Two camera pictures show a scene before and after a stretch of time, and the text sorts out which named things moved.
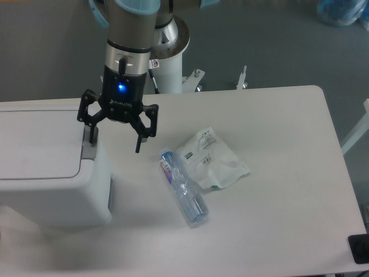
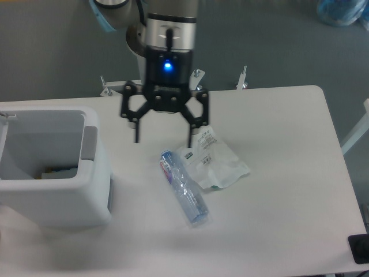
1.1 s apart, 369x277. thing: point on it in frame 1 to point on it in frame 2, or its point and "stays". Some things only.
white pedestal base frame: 191,83 stays
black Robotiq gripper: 122,97 to 169,77
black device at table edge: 359,245 stays
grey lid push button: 89,150 stays
